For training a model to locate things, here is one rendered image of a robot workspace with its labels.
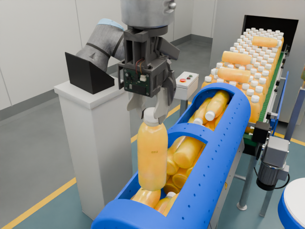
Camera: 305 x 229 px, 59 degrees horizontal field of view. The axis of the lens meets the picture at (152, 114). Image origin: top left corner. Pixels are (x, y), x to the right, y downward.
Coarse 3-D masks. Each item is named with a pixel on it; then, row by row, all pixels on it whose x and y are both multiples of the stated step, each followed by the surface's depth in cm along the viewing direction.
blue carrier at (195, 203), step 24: (240, 96) 122; (240, 120) 112; (168, 144) 115; (216, 144) 92; (216, 168) 86; (120, 192) 86; (192, 192) 74; (216, 192) 84; (120, 216) 65; (144, 216) 64; (168, 216) 66; (192, 216) 70
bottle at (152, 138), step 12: (144, 120) 59; (144, 132) 59; (156, 132) 59; (144, 144) 60; (156, 144) 59; (144, 156) 62; (156, 156) 61; (144, 168) 63; (156, 168) 63; (144, 180) 66; (156, 180) 65
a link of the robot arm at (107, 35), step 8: (104, 24) 146; (112, 24) 146; (96, 32) 146; (104, 32) 145; (112, 32) 146; (120, 32) 149; (88, 40) 148; (96, 40) 145; (104, 40) 145; (112, 40) 146; (120, 40) 146; (104, 48) 146; (112, 48) 147; (112, 56) 154
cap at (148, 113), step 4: (148, 108) 60; (152, 108) 60; (144, 112) 58; (148, 112) 58; (152, 112) 58; (144, 116) 58; (148, 116) 57; (152, 116) 57; (148, 120) 58; (152, 120) 58; (156, 120) 58
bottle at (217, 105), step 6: (222, 90) 128; (216, 96) 124; (222, 96) 124; (228, 96) 127; (210, 102) 120; (216, 102) 119; (222, 102) 121; (210, 108) 117; (216, 108) 116; (222, 108) 119; (216, 114) 116
